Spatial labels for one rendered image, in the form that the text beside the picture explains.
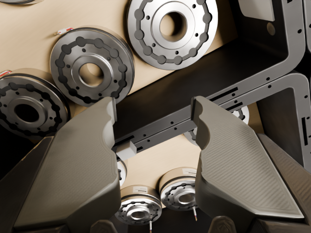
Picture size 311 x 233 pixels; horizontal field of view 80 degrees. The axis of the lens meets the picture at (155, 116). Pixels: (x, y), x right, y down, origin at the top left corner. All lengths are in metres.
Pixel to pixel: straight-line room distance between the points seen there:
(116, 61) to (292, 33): 0.17
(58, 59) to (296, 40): 0.25
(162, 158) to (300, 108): 0.23
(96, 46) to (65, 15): 0.06
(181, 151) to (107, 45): 0.23
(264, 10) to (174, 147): 0.24
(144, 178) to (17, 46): 0.31
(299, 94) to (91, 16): 0.24
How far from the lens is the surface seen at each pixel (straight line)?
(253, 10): 0.23
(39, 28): 0.29
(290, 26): 0.20
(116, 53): 0.24
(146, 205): 0.43
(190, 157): 0.38
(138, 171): 0.39
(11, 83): 0.30
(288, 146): 0.32
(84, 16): 0.27
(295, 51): 0.21
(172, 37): 0.25
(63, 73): 0.26
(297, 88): 0.23
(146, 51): 0.24
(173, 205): 0.44
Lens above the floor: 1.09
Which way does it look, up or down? 58 degrees down
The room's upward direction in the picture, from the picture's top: 175 degrees clockwise
